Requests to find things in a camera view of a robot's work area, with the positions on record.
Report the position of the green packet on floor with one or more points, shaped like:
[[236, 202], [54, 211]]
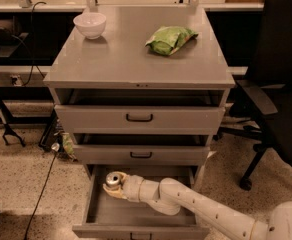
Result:
[[67, 146]]

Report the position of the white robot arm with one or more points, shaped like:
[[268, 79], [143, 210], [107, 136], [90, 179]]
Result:
[[168, 196]]

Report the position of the silver redbull can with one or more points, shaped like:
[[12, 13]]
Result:
[[113, 180]]

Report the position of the grey drawer cabinet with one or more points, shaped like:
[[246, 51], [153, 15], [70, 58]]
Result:
[[118, 69]]

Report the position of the middle grey drawer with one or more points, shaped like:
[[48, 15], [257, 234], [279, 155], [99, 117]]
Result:
[[140, 149]]

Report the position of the green chip bag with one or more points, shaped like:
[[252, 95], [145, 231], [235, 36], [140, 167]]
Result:
[[169, 39]]

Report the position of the white bowl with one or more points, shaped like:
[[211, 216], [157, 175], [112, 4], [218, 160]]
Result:
[[90, 24]]

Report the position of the black metal stand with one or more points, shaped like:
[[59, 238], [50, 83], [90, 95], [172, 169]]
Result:
[[8, 131]]

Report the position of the black office chair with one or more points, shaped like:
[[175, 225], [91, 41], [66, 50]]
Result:
[[264, 94]]

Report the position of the top grey drawer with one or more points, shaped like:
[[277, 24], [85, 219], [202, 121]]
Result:
[[165, 120]]

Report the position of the bottom grey drawer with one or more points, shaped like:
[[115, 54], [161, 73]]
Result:
[[108, 218]]

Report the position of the grey drawer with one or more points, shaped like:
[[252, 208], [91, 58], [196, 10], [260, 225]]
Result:
[[140, 149], [165, 120], [108, 218]]

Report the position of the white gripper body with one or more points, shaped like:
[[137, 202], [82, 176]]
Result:
[[132, 186]]

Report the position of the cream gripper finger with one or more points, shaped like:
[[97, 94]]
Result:
[[116, 192], [119, 176]]

